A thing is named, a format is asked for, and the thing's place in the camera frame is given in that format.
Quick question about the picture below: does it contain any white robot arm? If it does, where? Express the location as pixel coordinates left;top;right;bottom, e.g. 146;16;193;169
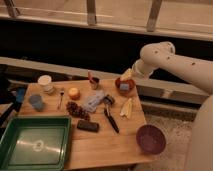
132;42;213;171

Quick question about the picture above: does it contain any white paper cup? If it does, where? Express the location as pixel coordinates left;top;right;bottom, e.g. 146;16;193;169
38;75;54;94

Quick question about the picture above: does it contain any blue cube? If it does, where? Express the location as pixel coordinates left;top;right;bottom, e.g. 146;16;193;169
119;83;129;91

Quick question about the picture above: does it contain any brown bowl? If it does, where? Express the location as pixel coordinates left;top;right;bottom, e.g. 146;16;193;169
115;78;135;95

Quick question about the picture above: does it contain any yellow banana peel toy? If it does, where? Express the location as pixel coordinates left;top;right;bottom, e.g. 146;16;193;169
120;98;133;119

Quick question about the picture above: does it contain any clear plastic bag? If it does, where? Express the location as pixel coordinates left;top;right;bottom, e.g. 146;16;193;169
82;90;105;113

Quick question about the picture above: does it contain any orange fruit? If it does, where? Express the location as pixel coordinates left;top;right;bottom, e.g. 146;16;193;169
68;88;80;100

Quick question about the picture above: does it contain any dark rectangular block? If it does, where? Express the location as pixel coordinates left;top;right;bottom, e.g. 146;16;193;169
77;120;99;132

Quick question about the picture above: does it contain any purple bowl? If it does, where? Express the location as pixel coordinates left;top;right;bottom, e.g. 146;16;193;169
136;124;166;155

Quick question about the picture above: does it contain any green plastic tray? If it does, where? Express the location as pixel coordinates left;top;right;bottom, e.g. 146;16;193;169
0;117;71;171

